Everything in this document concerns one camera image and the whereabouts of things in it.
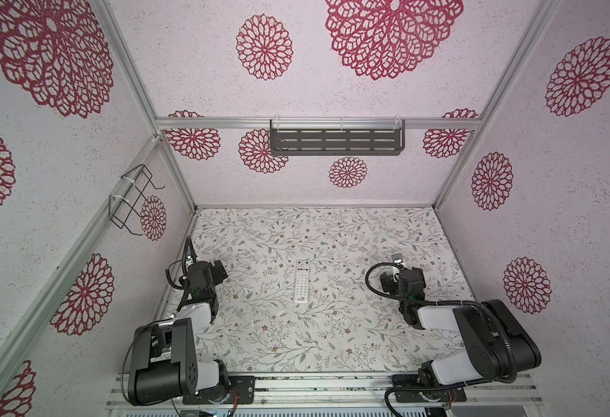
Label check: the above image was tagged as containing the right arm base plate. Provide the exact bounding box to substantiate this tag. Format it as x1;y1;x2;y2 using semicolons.
391;374;468;404

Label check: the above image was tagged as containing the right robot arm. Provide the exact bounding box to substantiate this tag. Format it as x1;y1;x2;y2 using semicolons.
364;262;543;392

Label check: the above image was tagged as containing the dark grey wall shelf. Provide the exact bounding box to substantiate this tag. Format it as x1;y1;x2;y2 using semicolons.
268;119;405;156

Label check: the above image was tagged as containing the aluminium front rail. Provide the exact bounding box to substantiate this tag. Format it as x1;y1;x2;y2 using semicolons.
103;371;545;410

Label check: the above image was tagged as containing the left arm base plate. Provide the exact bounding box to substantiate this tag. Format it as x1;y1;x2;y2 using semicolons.
183;375;256;406

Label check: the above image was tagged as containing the white remote control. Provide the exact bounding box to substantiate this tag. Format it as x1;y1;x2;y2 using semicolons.
294;261;310;304

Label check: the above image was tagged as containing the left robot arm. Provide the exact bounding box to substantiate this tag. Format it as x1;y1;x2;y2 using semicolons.
124;261;231;406

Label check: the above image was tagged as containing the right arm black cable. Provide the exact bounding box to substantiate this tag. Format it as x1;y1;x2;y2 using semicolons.
364;261;519;385

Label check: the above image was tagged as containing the black wire wall rack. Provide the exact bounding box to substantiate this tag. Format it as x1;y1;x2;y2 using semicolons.
107;164;167;241

